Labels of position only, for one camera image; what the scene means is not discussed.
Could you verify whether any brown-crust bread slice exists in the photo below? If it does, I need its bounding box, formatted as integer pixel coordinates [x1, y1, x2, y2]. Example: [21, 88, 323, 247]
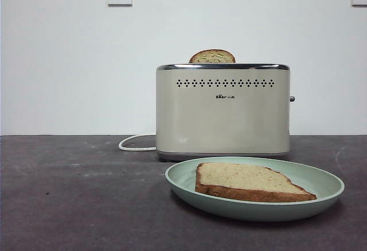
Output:
[194, 162, 318, 203]
[188, 49, 236, 64]

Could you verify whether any pale green round plate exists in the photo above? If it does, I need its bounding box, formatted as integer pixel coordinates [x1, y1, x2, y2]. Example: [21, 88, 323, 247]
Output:
[165, 156, 345, 222]

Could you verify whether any cream two-slot toaster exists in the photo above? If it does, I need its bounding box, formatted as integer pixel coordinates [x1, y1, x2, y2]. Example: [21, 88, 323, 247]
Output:
[155, 62, 296, 162]

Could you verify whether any white power cable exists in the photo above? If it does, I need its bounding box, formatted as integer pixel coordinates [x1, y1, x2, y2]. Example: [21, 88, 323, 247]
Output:
[118, 134, 158, 152]

